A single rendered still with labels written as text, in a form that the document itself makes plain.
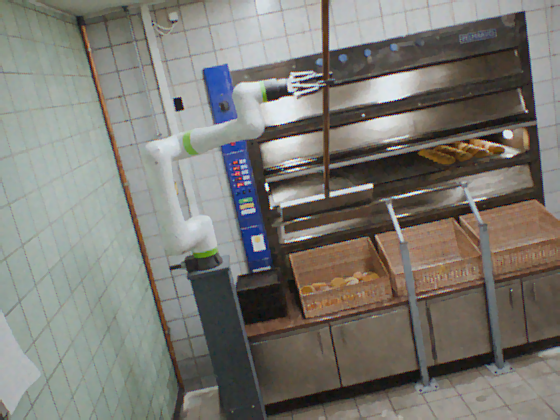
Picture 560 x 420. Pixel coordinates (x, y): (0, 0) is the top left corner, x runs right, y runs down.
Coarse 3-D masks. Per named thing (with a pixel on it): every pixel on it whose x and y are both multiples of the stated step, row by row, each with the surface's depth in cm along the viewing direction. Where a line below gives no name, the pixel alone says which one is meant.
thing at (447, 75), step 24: (408, 72) 367; (432, 72) 367; (456, 72) 367; (480, 72) 367; (504, 72) 368; (288, 96) 364; (312, 96) 364; (336, 96) 365; (360, 96) 365; (384, 96) 365; (408, 96) 363; (264, 120) 362; (288, 120) 360
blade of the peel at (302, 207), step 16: (336, 192) 330; (352, 192) 330; (368, 192) 334; (288, 208) 330; (304, 208) 334; (320, 208) 339; (336, 208) 343; (368, 208) 352; (304, 224) 353; (320, 224) 358
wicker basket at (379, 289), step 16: (352, 240) 383; (368, 240) 380; (304, 256) 381; (320, 256) 382; (336, 256) 382; (352, 256) 383; (368, 256) 383; (304, 272) 381; (320, 272) 381; (336, 272) 382; (352, 272) 382; (384, 272) 349; (336, 288) 340; (352, 288) 341; (368, 288) 342; (384, 288) 360; (304, 304) 340; (336, 304) 342; (352, 304) 343; (368, 304) 344
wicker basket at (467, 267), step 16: (432, 224) 384; (448, 224) 385; (384, 240) 384; (416, 240) 384; (432, 240) 384; (448, 240) 384; (464, 240) 369; (384, 256) 365; (400, 256) 383; (416, 256) 383; (432, 256) 384; (464, 256) 375; (480, 256) 343; (400, 272) 342; (416, 272) 342; (432, 272) 343; (448, 272) 363; (464, 272) 358; (480, 272) 345; (400, 288) 355; (416, 288) 345; (432, 288) 345
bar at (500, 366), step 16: (416, 192) 344; (432, 192) 345; (464, 192) 345; (352, 208) 342; (272, 224) 341; (288, 224) 341; (480, 224) 330; (400, 240) 329; (480, 240) 332; (416, 304) 335; (496, 304) 340; (416, 320) 337; (496, 320) 342; (416, 336) 340; (496, 336) 344; (496, 352) 347; (496, 368) 351; (512, 368) 347; (416, 384) 352; (432, 384) 349
